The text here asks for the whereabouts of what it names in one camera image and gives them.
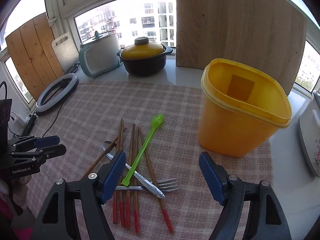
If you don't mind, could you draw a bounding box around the wooden chopstick red tip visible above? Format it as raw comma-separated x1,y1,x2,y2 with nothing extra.
118,120,126,228
134,126,140,235
138,127,174,234
113,119,125,227
81,135,120,180
125,122,136,230

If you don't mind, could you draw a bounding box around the metal spoon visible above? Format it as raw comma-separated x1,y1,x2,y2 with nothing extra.
103,141,165,199

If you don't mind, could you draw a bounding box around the metal fork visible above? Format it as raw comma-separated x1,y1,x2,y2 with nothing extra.
116,178,179,193

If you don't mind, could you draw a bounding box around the green plastic spoon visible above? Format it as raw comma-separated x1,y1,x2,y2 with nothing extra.
121,114,164,186

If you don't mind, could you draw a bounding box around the hand in pink sleeve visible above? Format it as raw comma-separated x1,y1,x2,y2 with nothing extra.
1,175,31,206

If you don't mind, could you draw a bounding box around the pine plank board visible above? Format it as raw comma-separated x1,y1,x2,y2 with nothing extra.
5,13,65,100

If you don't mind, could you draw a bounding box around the pink plaid table cloth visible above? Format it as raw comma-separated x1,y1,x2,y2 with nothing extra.
26,80,275,240

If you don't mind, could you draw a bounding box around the floral white slow cooker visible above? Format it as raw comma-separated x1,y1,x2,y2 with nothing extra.
298,90,319,178

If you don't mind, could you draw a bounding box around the yellow plastic utensil container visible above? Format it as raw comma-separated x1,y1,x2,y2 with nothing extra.
197,59,292,157

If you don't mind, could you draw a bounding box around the black pot yellow lid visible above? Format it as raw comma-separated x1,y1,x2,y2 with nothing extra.
117,37,173,77

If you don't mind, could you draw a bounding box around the large light wooden board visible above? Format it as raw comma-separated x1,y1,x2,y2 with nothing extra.
176,0,307,93

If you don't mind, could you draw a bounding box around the black ring light cable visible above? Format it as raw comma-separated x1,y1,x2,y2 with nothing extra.
7,62,81,138

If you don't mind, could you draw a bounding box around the white ring light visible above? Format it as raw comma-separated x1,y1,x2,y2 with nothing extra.
36,73,79,115

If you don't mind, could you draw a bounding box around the grey cutting board with handle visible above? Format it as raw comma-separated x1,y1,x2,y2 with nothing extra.
52,31,79,73

